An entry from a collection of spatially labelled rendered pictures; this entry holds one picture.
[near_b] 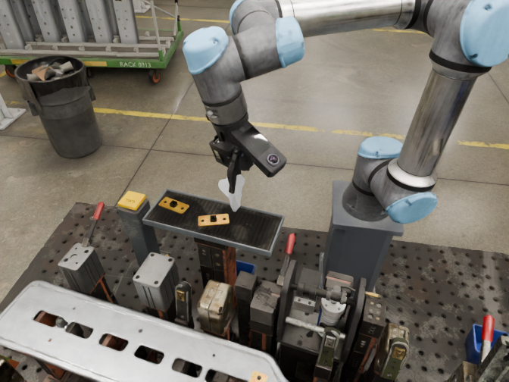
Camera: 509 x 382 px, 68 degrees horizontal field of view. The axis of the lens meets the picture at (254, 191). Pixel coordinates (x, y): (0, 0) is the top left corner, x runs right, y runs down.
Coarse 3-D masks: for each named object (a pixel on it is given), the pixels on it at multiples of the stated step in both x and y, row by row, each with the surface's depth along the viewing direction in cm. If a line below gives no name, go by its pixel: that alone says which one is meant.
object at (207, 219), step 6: (204, 216) 105; (210, 216) 104; (216, 216) 104; (222, 216) 105; (228, 216) 105; (198, 222) 103; (204, 222) 103; (210, 222) 103; (216, 222) 103; (222, 222) 103; (228, 222) 103
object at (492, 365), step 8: (504, 336) 75; (496, 344) 75; (504, 344) 72; (496, 352) 74; (504, 352) 73; (488, 360) 77; (496, 360) 76; (504, 360) 71; (480, 368) 79; (488, 368) 77; (496, 368) 77; (504, 368) 75; (480, 376) 78; (488, 376) 79; (496, 376) 78
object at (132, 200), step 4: (128, 192) 113; (132, 192) 113; (124, 196) 111; (128, 196) 111; (132, 196) 111; (136, 196) 111; (140, 196) 111; (144, 196) 112; (120, 200) 110; (124, 200) 110; (128, 200) 110; (132, 200) 110; (136, 200) 110; (140, 200) 110; (120, 204) 109; (124, 204) 109; (128, 204) 109; (132, 204) 109; (136, 204) 109; (140, 204) 110; (132, 208) 109; (136, 208) 109
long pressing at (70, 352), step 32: (32, 288) 107; (64, 288) 106; (0, 320) 99; (32, 320) 99; (96, 320) 99; (128, 320) 99; (160, 320) 99; (32, 352) 93; (64, 352) 93; (96, 352) 93; (128, 352) 93; (192, 352) 93; (224, 352) 93; (256, 352) 93
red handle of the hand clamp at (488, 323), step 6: (486, 318) 84; (492, 318) 83; (486, 324) 83; (492, 324) 83; (486, 330) 83; (492, 330) 83; (486, 336) 83; (492, 336) 83; (486, 342) 83; (486, 348) 82; (480, 354) 83; (486, 354) 82; (480, 360) 82
